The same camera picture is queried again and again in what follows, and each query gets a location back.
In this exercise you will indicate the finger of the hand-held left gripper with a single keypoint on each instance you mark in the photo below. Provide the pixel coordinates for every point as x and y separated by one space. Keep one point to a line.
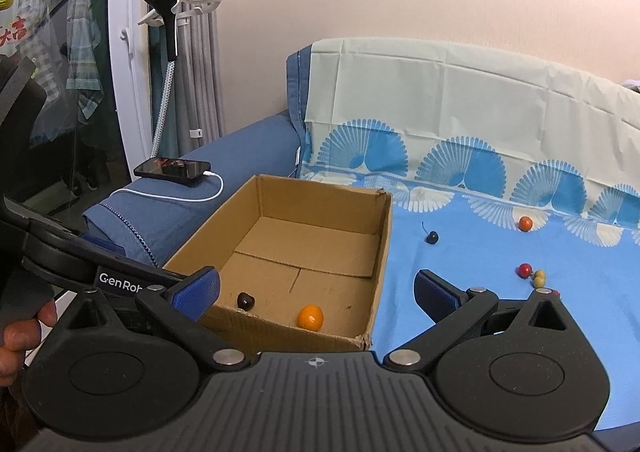
102 247
172 277

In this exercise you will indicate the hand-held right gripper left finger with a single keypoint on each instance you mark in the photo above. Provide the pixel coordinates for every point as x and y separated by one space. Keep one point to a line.
192 291

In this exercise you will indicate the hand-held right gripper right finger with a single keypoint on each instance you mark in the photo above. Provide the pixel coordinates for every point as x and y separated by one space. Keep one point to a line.
435 294

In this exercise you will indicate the dark red cherry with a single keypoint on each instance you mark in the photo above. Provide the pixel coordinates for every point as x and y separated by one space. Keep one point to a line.
245 301
432 238

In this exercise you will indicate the orange kumquat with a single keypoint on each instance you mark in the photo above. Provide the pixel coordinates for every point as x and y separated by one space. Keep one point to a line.
310 317

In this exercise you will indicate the brown cardboard box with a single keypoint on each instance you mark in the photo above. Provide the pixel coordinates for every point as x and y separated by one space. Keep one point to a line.
310 252

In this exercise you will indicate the person's left hand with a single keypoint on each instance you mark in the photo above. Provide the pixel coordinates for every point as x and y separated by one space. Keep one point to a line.
20 342

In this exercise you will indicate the plaid hanging shirt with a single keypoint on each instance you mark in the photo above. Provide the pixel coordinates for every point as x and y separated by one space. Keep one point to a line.
82 56

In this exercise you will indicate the black smartphone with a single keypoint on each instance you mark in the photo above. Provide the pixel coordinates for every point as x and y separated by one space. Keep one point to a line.
172 169

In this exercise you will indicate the orange cherry tomato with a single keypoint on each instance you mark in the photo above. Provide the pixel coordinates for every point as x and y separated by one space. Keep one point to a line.
524 223

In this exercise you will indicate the blue sofa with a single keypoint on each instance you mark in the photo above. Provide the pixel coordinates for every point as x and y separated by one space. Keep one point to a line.
225 151

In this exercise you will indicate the white curtain clip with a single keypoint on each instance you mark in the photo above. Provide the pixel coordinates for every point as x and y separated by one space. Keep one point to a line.
195 133

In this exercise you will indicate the black steamer nozzle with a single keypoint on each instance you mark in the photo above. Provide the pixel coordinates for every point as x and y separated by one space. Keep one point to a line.
170 26

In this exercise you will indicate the blue fan-print cloth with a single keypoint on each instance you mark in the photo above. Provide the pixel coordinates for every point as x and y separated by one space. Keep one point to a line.
475 96

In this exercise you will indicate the grey cloth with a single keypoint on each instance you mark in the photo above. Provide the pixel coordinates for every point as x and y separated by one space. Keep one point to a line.
632 86

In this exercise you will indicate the white door frame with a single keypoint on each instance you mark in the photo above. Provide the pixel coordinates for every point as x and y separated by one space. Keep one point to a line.
125 81

